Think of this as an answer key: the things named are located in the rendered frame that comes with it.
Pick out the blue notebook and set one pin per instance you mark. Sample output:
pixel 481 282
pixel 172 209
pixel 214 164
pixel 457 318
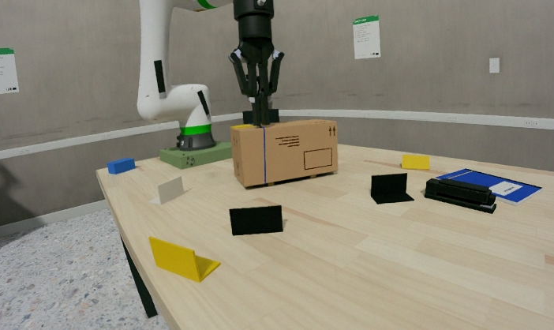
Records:
pixel 506 190

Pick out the blue rectangular block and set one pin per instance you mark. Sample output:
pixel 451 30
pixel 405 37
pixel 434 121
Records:
pixel 120 166

